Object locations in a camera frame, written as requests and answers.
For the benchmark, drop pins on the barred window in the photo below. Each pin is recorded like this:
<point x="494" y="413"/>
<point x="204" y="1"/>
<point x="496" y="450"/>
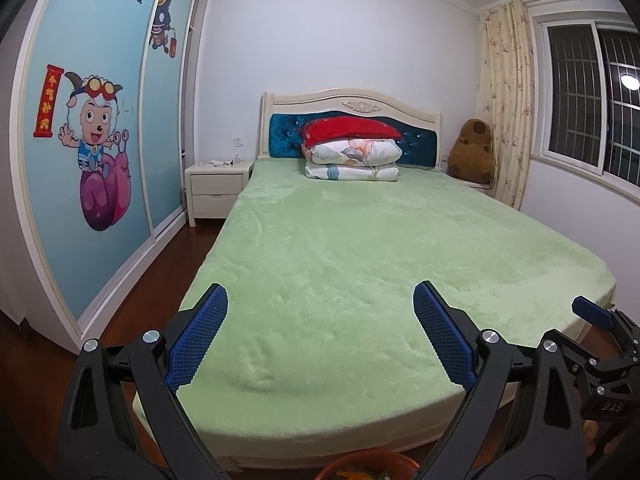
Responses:
<point x="575" y="90"/>

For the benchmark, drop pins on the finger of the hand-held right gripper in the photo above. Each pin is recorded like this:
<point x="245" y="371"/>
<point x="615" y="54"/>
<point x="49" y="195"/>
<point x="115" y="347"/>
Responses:
<point x="592" y="310"/>
<point x="575" y="347"/>

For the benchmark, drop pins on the white nightstand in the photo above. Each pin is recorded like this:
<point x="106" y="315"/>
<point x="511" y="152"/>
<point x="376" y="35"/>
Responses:
<point x="480" y="187"/>
<point x="215" y="190"/>

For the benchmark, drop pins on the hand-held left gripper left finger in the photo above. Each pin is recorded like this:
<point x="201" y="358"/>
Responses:
<point x="197" y="337"/>

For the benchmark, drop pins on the floral curtain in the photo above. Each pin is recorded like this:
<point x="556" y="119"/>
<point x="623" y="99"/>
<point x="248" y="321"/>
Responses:
<point x="505" y="100"/>

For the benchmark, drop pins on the blue cartoon wardrobe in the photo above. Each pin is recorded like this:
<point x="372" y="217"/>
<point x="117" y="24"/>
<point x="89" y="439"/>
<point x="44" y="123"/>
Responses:
<point x="75" y="160"/>

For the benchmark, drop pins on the red pillow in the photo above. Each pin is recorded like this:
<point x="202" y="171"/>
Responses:
<point x="350" y="130"/>

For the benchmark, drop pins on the small items on nightstand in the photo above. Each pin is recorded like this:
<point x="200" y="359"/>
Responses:
<point x="222" y="162"/>

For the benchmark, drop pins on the orange plastic bucket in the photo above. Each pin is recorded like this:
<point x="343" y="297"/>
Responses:
<point x="370" y="467"/>

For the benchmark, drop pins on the bed with green blanket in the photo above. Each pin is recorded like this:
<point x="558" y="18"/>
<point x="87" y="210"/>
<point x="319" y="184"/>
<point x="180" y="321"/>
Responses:
<point x="350" y="285"/>

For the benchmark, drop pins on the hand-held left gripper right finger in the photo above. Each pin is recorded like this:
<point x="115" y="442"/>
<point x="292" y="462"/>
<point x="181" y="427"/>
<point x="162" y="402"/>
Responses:
<point x="445" y="340"/>

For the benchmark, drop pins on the folded floral quilt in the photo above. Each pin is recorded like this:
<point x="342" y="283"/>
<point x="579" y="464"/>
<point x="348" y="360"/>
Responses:
<point x="350" y="160"/>

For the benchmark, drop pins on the white bed with blue headboard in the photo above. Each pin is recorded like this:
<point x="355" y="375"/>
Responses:
<point x="430" y="130"/>

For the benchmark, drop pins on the brown plush toy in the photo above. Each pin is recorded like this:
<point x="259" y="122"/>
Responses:
<point x="470" y="155"/>

